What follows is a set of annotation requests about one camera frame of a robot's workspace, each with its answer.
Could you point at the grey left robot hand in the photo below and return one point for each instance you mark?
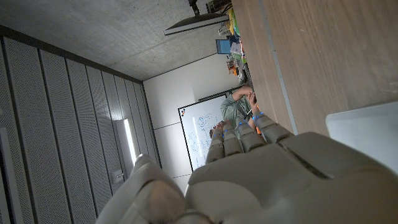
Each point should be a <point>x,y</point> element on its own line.
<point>280,180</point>

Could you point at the thin grey stick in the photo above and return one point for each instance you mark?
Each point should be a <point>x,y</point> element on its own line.
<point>245,116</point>

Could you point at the person in green T-shirt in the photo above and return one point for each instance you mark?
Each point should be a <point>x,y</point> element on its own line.
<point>231,109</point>

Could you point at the whiteboard with blue writing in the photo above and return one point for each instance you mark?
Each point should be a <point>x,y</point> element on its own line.
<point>199,133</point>

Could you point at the white rectangular box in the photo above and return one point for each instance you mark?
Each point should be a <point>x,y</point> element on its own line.
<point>367,133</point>

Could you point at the ceiling light strip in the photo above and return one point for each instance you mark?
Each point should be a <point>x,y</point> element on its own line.
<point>130,140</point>

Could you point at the black computer monitor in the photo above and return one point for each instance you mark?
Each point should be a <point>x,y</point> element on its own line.
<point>196,23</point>

